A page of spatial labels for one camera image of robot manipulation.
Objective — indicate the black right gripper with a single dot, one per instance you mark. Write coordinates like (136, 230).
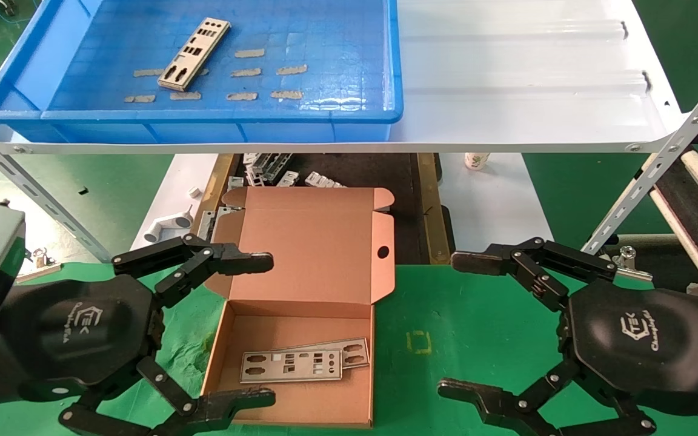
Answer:
(634, 339)

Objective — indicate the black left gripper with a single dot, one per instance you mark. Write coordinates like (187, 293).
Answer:
(82, 327)

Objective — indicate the silver metal I/O shield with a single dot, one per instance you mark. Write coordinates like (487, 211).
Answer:
(297, 376)
(319, 346)
(206, 51)

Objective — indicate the brown cardboard box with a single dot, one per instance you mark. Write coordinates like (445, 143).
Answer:
(319, 242)

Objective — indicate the black tray with wooden rim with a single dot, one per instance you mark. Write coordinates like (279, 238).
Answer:
(373, 172)

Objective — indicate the blue plastic tray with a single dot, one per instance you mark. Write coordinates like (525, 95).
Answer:
(337, 36)

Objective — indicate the green cloth mat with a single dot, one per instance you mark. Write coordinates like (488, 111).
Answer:
(476, 327)

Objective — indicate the white plastic pipe fitting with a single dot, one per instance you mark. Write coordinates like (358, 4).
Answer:
(167, 227)

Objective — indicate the white paper cup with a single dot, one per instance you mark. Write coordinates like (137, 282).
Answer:
(476, 161)

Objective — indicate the silver metal binder clip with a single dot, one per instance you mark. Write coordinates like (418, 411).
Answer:
(40, 260)
(628, 257)

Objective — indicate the grey slotted angle bar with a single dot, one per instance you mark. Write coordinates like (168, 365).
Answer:
(658, 163)
(64, 221)

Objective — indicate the black rack panel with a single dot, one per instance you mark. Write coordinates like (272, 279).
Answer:
(685, 194)

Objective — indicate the white metal shelf board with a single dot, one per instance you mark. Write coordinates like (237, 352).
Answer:
(506, 72)

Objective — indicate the silver metal bracket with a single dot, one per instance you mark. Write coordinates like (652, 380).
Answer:
(322, 180)
(235, 182)
(252, 169)
(277, 163)
(206, 224)
(288, 178)

